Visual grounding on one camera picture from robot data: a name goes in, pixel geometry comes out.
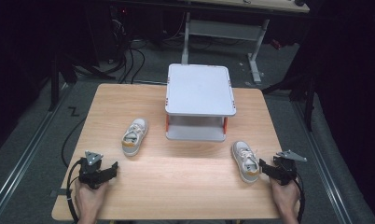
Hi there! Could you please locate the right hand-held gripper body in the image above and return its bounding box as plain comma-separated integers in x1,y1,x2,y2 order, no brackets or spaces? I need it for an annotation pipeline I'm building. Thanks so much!
271,149,308,187

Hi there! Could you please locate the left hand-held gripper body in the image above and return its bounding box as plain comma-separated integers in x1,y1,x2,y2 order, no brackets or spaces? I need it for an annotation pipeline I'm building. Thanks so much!
77,150,109,190

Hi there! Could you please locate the small white sneaker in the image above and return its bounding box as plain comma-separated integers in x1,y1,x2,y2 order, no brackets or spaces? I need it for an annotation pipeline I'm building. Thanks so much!
121,118,149,158
230,140,261,184

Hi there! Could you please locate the white two-tier shoe rack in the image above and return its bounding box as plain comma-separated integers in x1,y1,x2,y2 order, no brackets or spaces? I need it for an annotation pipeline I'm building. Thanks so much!
164,63,238,143

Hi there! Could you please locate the person's right hand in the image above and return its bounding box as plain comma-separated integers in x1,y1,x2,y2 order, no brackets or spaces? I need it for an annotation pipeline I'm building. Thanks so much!
269,176,301,224

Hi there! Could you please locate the person's left hand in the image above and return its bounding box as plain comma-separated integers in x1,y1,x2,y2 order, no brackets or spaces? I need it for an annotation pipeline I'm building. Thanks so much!
74,179,109,224

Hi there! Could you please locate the black tape strip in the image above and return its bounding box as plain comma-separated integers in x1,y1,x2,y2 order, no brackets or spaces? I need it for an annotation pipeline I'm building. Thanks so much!
49,188,74,198

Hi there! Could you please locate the black metal stand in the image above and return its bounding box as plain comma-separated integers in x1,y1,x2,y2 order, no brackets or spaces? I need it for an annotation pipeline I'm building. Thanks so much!
261,71,318,133
48,52,117,113

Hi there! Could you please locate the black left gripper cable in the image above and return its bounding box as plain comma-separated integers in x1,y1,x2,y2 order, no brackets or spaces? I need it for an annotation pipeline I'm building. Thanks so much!
65,157,86,224

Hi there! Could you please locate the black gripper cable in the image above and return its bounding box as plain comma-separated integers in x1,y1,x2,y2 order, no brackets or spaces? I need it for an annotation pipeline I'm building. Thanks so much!
292,176,307,224
65,157,86,224

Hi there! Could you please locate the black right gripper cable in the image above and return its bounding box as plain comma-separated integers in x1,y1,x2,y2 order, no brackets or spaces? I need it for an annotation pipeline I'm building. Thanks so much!
292,176,307,224

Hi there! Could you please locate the thin black floor cable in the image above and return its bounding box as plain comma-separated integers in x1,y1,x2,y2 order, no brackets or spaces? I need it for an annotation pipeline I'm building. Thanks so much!
61,116,88,169

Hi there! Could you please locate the metal floor rail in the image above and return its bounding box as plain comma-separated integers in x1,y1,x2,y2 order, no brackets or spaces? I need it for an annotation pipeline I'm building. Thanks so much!
0,83,72,217
292,101,354,224

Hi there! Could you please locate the bundle of black floor cables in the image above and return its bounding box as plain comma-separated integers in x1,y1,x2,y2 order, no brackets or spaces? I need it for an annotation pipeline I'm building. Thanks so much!
109,17,146,85

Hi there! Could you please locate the desk with white metal frame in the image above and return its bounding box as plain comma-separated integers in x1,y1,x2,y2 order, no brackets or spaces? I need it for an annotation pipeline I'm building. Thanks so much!
175,0,311,84

